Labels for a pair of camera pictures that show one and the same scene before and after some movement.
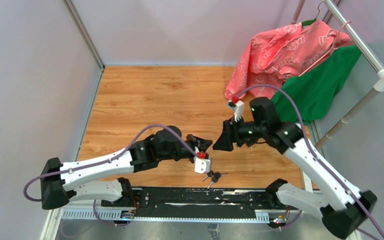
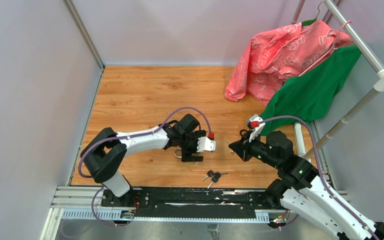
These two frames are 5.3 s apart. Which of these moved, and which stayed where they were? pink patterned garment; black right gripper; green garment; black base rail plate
Moved: black right gripper
Stayed: black base rail plate; pink patterned garment; green garment
